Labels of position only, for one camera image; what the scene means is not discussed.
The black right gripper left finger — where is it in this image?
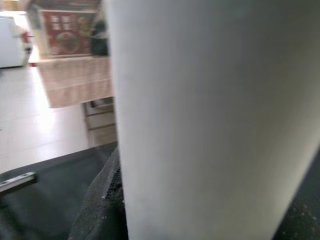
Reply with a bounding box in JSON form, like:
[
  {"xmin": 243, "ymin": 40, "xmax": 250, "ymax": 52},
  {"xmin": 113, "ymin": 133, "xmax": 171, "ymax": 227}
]
[{"xmin": 68, "ymin": 147, "xmax": 128, "ymax": 240}]

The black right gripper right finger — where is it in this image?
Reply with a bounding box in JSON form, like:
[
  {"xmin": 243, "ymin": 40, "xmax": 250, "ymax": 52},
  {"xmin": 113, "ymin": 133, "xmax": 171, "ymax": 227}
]
[{"xmin": 273, "ymin": 192, "xmax": 320, "ymax": 240}]

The white plastic table leg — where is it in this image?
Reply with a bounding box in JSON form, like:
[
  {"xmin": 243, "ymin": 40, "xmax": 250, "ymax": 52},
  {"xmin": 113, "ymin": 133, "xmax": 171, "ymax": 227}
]
[{"xmin": 104, "ymin": 0, "xmax": 320, "ymax": 240}]

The beige cloth covered table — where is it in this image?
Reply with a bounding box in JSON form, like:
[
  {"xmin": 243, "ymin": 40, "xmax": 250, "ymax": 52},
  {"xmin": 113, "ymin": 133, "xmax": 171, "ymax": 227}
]
[{"xmin": 37, "ymin": 56, "xmax": 115, "ymax": 109}]

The white cabinet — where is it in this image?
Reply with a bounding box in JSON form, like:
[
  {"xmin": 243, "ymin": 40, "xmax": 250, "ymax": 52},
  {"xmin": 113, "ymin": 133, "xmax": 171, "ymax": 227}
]
[{"xmin": 0, "ymin": 12, "xmax": 33, "ymax": 69}]

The orange-lidded storage box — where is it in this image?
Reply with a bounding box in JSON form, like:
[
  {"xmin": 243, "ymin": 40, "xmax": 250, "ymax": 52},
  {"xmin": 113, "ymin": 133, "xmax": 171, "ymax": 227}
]
[{"xmin": 27, "ymin": 0, "xmax": 101, "ymax": 58}]

